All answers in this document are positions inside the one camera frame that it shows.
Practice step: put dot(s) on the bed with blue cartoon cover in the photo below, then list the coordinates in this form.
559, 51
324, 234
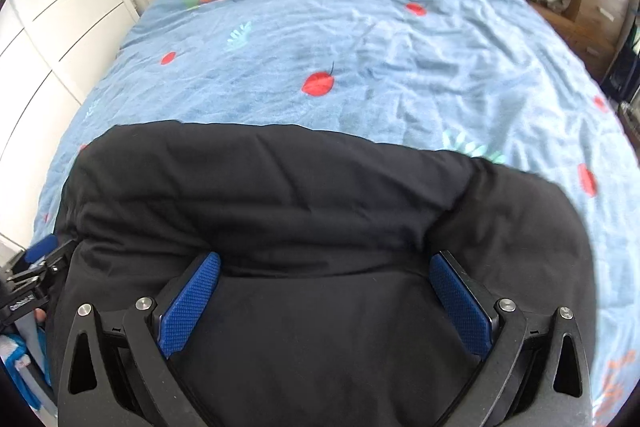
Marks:
350, 32

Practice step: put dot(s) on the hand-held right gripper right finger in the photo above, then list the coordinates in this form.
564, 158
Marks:
462, 307

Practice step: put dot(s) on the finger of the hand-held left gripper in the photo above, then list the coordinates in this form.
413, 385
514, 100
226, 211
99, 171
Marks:
42, 249

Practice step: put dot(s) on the white wardrobe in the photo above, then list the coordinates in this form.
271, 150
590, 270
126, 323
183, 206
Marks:
50, 57

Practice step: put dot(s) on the wooden dresser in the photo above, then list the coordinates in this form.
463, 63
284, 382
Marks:
605, 2

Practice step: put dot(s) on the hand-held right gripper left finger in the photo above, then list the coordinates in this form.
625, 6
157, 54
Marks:
187, 307

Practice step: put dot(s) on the black puffer jacket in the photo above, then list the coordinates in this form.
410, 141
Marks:
300, 207

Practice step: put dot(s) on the dark hanging bag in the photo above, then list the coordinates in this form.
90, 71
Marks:
625, 67

